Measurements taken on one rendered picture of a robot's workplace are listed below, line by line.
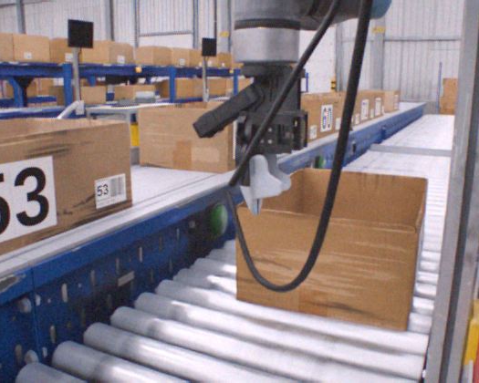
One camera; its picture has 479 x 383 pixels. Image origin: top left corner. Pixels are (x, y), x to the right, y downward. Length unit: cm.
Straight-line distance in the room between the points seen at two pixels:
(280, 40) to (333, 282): 38
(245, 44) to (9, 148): 36
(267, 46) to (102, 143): 37
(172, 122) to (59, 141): 58
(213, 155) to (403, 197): 49
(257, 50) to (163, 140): 76
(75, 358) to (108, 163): 34
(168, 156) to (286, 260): 65
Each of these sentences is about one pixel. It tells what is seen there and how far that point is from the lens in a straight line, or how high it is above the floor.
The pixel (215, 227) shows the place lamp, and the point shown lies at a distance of 106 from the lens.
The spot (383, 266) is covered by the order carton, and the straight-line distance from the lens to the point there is 75.
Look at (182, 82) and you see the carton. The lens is 884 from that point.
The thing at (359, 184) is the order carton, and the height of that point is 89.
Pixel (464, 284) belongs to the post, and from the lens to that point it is 56.
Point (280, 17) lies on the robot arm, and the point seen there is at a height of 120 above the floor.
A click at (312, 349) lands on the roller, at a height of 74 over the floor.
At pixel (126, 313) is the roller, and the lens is 82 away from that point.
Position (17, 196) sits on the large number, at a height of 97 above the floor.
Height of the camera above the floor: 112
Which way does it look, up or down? 13 degrees down
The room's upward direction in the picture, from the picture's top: straight up
